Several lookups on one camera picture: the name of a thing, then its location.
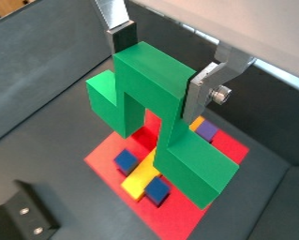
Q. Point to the blue block right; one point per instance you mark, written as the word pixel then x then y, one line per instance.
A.
pixel 156 191

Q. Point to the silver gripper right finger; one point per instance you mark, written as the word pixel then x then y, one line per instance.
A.
pixel 206 84

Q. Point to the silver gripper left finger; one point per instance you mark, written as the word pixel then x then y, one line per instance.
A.
pixel 119 26

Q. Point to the red base board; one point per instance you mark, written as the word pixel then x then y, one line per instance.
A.
pixel 174 219

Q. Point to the green zigzag block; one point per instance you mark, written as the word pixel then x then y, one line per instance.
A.
pixel 147 83

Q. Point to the black angle fixture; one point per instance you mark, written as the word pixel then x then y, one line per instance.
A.
pixel 25 219

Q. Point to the yellow long block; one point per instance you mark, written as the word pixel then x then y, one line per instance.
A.
pixel 135 183

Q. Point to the purple block left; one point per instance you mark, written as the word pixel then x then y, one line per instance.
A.
pixel 206 130

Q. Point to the blue block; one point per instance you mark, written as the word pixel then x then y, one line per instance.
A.
pixel 156 191
pixel 126 162

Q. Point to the blue block left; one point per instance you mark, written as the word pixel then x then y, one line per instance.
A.
pixel 126 162

